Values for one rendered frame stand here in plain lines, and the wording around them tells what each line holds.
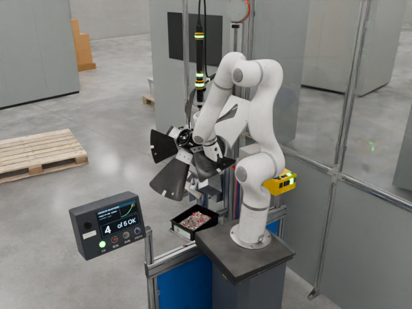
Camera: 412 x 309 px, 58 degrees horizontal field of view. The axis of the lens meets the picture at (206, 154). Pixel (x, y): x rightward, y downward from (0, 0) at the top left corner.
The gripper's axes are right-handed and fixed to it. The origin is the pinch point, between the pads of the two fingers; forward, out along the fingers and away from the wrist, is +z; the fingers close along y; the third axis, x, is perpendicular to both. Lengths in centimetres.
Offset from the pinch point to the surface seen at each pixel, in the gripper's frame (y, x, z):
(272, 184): -16.5, -21.5, 19.6
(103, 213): -18, 63, -26
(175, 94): 271, -115, 87
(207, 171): 1.9, 4.8, 1.9
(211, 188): 9.7, 1.6, 20.9
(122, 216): -19, 57, -20
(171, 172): 28.7, 14.0, 10.1
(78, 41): 828, -166, 107
